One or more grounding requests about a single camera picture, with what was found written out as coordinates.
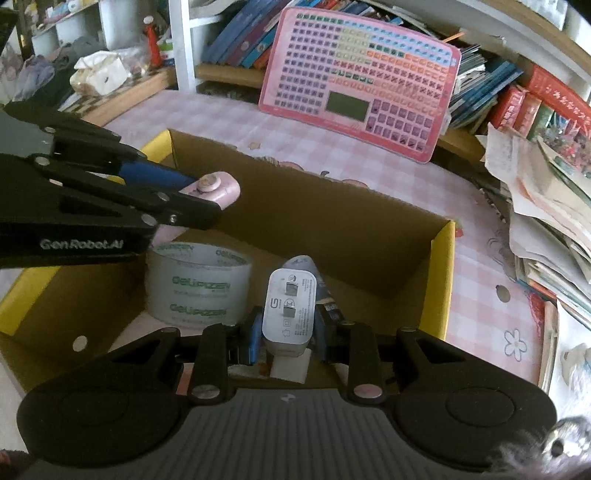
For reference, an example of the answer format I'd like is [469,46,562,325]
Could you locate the stack of papers and books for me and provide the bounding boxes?
[479,122,591,325]

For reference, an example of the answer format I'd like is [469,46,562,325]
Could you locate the pink plush toy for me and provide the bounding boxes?
[148,172,242,245]

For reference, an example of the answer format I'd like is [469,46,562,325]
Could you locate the clear tape roll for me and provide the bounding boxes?
[147,241,253,329]

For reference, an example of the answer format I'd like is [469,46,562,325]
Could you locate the pile of clothes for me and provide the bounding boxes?
[0,39,95,106]

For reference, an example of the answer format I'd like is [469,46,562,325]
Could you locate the red bottle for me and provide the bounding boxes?
[143,16,164,68]

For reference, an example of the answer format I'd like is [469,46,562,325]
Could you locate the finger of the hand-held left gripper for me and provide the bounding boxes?
[4,102,198,188]
[28,154,222,230]

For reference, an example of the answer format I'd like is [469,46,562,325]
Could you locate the white power strip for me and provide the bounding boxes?
[560,342,591,385]

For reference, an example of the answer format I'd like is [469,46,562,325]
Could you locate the white bookshelf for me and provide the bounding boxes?
[28,0,591,93]

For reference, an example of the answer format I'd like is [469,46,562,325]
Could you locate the red upright books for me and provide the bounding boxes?
[488,85,542,136]

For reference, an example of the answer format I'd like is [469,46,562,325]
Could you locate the pink learning board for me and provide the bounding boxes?
[257,6,462,165]

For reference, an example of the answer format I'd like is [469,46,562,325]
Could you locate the white tissue pack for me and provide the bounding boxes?
[69,50,131,97]

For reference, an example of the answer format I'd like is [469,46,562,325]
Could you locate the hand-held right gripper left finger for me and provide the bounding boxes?
[104,307,265,407]

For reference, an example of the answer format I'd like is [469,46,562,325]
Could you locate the large white charger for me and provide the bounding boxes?
[262,269,320,359]

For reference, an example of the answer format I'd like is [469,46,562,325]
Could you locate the red box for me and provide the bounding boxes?
[525,65,591,126]

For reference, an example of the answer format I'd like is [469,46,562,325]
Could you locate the grey fluffy fabric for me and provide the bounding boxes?
[489,414,591,480]

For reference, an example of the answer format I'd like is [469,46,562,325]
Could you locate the pink checked tablecloth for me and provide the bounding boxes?
[0,90,555,462]

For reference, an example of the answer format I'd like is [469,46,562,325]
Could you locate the leaning blue books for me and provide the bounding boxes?
[449,45,523,131]

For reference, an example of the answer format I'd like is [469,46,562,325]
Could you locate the row of blue books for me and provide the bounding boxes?
[202,0,289,71]

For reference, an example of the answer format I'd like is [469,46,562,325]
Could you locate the small white charger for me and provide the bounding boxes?
[271,356,308,385]

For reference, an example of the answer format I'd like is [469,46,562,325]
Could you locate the yellow cardboard box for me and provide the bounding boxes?
[0,128,457,393]

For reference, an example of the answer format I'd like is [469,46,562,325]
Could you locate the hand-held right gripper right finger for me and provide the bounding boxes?
[314,305,468,403]

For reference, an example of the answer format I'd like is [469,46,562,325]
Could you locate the wooden chess board box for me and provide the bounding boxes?
[59,67,179,128]

